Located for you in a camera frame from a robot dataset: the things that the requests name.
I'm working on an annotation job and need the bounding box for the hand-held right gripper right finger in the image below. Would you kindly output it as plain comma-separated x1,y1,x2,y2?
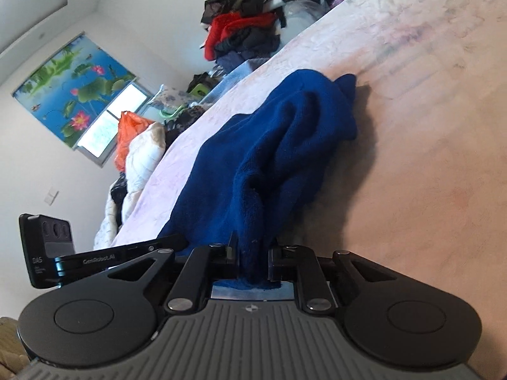
267,243,401,316

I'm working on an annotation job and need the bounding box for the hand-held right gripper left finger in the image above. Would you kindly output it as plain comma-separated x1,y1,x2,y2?
106,231,241,317

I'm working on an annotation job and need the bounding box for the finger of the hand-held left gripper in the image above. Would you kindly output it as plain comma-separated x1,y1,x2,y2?
156,233,189,251

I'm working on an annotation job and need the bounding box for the blue fleece garment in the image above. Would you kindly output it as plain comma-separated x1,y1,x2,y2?
158,68,359,290

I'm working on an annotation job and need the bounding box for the pile of dark clothes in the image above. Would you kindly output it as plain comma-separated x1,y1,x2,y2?
200,0,296,62

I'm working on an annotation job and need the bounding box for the white quilt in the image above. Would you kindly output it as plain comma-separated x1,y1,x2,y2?
93,122,167,248

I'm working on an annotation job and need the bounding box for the orange plastic bag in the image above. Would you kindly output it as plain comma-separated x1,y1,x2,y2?
115,111,153,173

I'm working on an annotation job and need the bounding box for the dark patterned cloth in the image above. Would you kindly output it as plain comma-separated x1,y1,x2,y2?
162,105,210,147

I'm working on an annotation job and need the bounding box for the window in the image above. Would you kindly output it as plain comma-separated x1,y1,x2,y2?
75,83,153,167

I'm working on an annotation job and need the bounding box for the floral cushion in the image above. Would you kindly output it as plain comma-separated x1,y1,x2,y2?
146,84,191,114

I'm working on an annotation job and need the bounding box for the green plastic basket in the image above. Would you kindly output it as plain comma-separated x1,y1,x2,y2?
156,83,211,122

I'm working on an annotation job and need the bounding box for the lotus print roller blind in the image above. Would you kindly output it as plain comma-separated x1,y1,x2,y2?
12,34,138,147

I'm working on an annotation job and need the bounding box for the blue storage box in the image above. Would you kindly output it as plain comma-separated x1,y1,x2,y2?
206,59,274,99

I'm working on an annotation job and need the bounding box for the pink fuzzy blanket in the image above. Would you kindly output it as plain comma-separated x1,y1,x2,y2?
113,0,507,380

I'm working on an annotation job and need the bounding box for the red garment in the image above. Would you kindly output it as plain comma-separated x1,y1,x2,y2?
204,12,278,62

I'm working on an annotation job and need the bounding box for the clear plastic bag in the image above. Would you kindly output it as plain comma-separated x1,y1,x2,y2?
283,0,328,42

